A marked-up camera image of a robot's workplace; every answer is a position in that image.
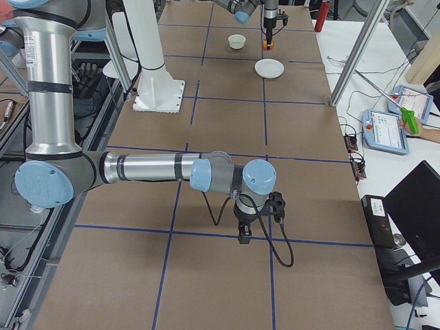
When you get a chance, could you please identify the black computer box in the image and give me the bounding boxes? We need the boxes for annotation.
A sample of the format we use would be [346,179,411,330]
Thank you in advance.
[361,195,395,249]

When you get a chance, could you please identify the wooden board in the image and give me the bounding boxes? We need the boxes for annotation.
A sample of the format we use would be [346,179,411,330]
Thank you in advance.
[405,30,440,85]

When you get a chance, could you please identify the blue teach pendant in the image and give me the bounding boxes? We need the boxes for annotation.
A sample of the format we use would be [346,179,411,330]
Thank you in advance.
[392,85,434,124]
[362,109,409,155]

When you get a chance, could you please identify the orange circuit board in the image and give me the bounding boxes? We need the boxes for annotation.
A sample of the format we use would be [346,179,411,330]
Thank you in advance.
[343,134,358,153]
[350,157,366,182]

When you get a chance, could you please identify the upper orange circuit board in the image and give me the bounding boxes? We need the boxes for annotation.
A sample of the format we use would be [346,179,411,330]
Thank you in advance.
[343,134,358,153]

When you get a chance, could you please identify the lower orange circuit board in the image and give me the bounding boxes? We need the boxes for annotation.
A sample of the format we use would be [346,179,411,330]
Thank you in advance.
[350,157,366,182]

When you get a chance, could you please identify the aluminium frame post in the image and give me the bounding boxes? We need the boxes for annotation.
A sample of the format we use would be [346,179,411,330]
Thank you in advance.
[329,0,389,107]

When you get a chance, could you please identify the person's hand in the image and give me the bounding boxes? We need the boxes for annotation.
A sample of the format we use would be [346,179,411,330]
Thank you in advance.
[400,116,429,138]

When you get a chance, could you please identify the white plate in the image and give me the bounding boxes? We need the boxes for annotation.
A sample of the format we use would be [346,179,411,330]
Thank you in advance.
[254,58,285,79]

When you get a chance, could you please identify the white bowl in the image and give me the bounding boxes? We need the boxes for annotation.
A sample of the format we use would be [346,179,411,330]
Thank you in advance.
[228,34,246,50]

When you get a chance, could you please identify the black camera cable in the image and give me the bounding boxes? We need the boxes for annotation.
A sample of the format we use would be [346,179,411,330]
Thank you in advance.
[203,190,295,268]

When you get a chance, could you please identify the black monitor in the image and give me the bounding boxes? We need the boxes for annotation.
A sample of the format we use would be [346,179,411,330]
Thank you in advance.
[384,160,439,261]

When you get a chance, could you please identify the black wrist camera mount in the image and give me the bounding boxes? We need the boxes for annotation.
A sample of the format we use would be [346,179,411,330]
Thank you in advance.
[263,192,286,222]

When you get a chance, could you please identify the red yellow apple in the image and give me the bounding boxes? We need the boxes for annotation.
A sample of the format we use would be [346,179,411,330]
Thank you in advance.
[262,39,274,52]

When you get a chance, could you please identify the green handled grabber tool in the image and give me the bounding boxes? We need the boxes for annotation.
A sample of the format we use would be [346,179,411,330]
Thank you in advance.
[354,69,419,134]

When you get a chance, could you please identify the near blue teach pendant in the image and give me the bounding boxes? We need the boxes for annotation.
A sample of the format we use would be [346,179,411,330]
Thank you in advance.
[362,109,409,155]

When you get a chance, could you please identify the red bottle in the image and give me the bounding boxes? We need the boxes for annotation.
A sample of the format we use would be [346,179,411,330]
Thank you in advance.
[314,0,331,33]

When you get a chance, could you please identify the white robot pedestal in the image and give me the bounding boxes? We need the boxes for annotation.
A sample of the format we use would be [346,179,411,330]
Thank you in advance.
[112,1,185,113]

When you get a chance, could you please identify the far blue teach pendant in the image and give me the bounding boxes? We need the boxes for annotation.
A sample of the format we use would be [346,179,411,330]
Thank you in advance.
[392,85,434,124]

